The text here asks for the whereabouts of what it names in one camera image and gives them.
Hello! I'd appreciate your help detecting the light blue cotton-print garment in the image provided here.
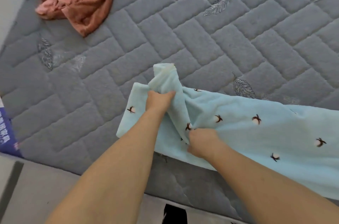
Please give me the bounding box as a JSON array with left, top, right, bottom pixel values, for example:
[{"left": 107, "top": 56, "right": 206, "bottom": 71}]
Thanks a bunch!
[{"left": 117, "top": 62, "right": 339, "bottom": 201}]

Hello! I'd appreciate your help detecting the person's left forearm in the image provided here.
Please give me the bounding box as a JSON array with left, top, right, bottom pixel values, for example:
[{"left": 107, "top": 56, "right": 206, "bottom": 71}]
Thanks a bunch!
[{"left": 45, "top": 109, "right": 165, "bottom": 224}]

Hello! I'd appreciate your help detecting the person's right forearm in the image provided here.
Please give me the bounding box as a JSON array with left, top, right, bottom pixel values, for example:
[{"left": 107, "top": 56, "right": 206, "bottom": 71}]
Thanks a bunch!
[{"left": 209, "top": 144, "right": 339, "bottom": 224}]

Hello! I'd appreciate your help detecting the grey quilted mattress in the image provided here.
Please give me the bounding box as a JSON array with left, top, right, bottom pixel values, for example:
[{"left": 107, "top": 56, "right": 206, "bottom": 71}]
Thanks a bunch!
[{"left": 0, "top": 0, "right": 339, "bottom": 222}]

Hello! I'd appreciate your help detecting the person's left hand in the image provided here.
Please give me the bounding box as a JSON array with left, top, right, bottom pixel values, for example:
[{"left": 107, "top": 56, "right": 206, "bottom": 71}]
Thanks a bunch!
[{"left": 144, "top": 90, "right": 177, "bottom": 118}]

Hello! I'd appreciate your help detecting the person's right hand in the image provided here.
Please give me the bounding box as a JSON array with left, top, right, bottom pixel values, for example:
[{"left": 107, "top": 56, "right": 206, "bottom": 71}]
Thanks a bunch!
[{"left": 186, "top": 127, "right": 226, "bottom": 161}]

